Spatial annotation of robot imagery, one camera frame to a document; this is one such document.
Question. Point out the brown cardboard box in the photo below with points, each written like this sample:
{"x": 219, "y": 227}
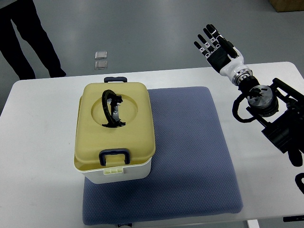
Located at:
{"x": 287, "y": 5}

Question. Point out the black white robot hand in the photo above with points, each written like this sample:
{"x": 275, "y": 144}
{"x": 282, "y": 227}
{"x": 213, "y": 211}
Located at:
{"x": 222, "y": 55}

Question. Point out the blue grey cushion mat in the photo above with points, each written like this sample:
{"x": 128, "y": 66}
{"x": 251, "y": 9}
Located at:
{"x": 192, "y": 173}

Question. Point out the floor metal plate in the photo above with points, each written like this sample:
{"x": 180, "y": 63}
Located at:
{"x": 101, "y": 65}
{"x": 101, "y": 55}

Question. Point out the yellow box lid black handle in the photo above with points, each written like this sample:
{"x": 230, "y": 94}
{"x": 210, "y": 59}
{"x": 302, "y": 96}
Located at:
{"x": 114, "y": 126}

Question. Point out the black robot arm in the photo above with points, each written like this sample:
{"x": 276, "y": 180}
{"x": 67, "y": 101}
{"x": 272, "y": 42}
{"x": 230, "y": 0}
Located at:
{"x": 278, "y": 107}

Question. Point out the lower floor metal plate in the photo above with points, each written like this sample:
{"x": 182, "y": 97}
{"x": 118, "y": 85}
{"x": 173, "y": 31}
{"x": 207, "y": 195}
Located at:
{"x": 101, "y": 65}

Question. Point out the upper floor metal plate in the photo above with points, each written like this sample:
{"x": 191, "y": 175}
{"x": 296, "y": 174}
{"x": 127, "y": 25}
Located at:
{"x": 101, "y": 55}

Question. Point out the person legs dark trousers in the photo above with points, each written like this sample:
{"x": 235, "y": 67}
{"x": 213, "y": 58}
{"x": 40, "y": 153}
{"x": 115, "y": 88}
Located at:
{"x": 23, "y": 14}

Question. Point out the white storage box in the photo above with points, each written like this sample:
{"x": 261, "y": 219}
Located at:
{"x": 114, "y": 174}

